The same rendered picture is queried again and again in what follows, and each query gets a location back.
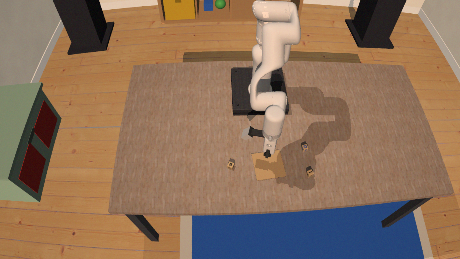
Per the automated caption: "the orange flat mat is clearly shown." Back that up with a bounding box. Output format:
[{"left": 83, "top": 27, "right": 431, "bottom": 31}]
[{"left": 251, "top": 150, "right": 287, "bottom": 181}]

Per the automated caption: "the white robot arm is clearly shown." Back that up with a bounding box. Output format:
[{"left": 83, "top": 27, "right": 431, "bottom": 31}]
[{"left": 241, "top": 0, "right": 302, "bottom": 142}]

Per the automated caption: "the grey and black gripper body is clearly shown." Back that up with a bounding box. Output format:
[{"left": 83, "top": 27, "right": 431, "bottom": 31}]
[{"left": 263, "top": 134, "right": 280, "bottom": 155}]

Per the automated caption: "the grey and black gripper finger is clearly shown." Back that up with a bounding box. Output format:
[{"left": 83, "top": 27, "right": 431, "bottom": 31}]
[{"left": 263, "top": 149, "right": 271, "bottom": 159}]

